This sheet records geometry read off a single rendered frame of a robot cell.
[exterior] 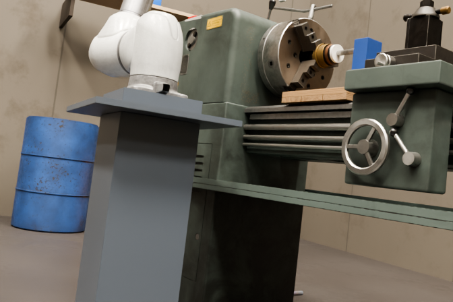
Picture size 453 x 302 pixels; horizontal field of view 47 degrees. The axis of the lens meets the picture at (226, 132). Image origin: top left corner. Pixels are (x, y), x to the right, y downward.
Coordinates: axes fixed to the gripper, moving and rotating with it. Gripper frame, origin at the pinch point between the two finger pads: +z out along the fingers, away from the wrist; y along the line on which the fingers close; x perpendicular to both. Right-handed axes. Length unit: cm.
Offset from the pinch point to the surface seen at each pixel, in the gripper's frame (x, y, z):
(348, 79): -66, -29, 49
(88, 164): 227, 19, 84
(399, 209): -87, -28, 83
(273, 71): -14.2, -12.2, 38.0
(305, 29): -22.1, -5.4, 21.0
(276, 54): -17.0, -14.3, 32.2
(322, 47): -29.1, -2.4, 27.9
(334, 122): -48, -12, 58
